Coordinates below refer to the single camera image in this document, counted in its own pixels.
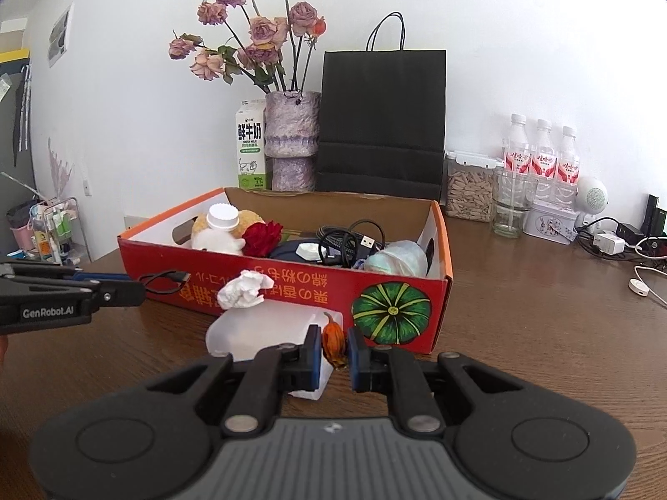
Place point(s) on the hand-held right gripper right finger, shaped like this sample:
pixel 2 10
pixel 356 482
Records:
pixel 355 364

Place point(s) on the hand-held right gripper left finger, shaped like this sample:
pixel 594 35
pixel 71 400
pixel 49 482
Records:
pixel 316 359

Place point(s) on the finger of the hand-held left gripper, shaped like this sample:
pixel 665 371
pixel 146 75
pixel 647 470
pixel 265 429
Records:
pixel 122 294
pixel 104 274

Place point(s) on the small dried orange fruit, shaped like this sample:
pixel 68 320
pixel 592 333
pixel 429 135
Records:
pixel 333 341

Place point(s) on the red and orange cardboard box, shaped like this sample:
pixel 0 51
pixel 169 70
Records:
pixel 312 297

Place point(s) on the yellow and white plush toy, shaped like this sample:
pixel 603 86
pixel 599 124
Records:
pixel 219 242

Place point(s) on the translucent plastic container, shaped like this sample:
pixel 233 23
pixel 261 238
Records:
pixel 260 328

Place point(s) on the clear container of seeds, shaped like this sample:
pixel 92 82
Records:
pixel 469 195

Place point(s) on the crumpled white tissue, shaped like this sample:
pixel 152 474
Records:
pixel 242 289

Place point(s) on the small white device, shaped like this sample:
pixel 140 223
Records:
pixel 308 251

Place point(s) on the dark blue pouch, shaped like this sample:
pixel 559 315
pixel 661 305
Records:
pixel 284 251

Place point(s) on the clear plastic bag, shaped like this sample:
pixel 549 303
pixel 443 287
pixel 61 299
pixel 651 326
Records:
pixel 398 258

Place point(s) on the small white plastic bottle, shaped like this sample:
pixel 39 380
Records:
pixel 223 217

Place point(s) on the red artificial flower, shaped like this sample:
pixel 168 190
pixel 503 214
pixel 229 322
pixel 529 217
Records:
pixel 263 238

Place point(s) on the white and green milk carton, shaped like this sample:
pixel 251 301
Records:
pixel 251 146

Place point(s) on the purple mottled vase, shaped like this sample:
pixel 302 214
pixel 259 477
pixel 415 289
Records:
pixel 292 135

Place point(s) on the clear drinking glass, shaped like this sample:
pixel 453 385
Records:
pixel 513 203

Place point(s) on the black paper bag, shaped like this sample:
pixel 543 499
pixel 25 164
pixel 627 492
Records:
pixel 383 114

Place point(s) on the red label water bottle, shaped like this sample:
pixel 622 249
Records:
pixel 568 166
pixel 517 148
pixel 543 161

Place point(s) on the white plug charger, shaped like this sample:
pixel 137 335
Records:
pixel 608 244

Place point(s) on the bunch of dried roses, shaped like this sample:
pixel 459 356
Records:
pixel 260 31

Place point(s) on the white round speaker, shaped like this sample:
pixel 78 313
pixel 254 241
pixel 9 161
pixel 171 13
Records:
pixel 593 195

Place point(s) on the black upright device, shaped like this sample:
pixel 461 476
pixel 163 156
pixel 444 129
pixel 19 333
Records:
pixel 655 213

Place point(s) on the white wall socket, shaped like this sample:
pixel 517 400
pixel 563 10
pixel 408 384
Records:
pixel 88 187

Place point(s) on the black wall board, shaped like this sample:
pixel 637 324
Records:
pixel 13 114

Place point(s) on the wall poster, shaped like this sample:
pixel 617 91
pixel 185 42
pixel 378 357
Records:
pixel 60 36

